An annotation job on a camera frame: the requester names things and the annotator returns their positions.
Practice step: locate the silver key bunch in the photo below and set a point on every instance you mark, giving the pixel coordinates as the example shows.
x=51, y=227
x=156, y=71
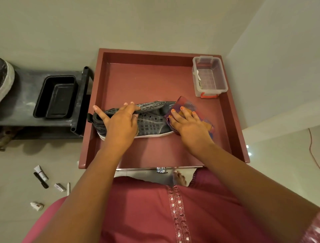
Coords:
x=198, y=76

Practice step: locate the olive brown sandal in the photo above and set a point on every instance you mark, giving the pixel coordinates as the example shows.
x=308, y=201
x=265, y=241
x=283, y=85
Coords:
x=7, y=137

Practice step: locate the black shoe rack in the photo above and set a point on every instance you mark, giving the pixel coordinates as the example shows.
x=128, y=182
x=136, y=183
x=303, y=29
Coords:
x=25, y=100

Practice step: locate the black plastic tray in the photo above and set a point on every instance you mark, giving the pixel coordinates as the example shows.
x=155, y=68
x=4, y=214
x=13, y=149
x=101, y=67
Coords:
x=57, y=97

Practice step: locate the white dropper bottle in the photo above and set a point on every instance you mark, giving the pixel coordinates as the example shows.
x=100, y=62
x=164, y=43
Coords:
x=37, y=206

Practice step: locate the purple orange checked cloth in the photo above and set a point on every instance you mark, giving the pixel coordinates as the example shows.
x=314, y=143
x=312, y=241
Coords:
x=186, y=102

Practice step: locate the person's left forearm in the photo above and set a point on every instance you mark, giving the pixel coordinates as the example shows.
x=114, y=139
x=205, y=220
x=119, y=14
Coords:
x=82, y=195

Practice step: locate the person's right forearm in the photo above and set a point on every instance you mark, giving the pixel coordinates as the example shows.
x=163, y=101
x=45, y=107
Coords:
x=250, y=185

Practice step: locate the person's left hand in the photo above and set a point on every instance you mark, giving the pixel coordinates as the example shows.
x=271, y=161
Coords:
x=120, y=127

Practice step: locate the short white tube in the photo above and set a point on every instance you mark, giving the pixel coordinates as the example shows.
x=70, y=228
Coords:
x=60, y=187

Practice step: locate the pink embroidered tunic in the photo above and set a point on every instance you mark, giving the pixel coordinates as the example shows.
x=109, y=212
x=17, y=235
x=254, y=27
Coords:
x=150, y=212

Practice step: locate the person's right hand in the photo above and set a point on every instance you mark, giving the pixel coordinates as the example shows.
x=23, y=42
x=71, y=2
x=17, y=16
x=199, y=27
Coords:
x=192, y=132

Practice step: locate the red tray table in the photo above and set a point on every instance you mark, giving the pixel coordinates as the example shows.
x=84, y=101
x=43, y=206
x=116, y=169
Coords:
x=150, y=75

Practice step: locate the dark grey sneaker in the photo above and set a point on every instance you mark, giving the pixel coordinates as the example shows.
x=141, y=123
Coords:
x=5, y=80
x=152, y=125

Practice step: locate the clear plastic box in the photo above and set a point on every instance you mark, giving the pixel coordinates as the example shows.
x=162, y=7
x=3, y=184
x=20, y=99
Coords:
x=212, y=75

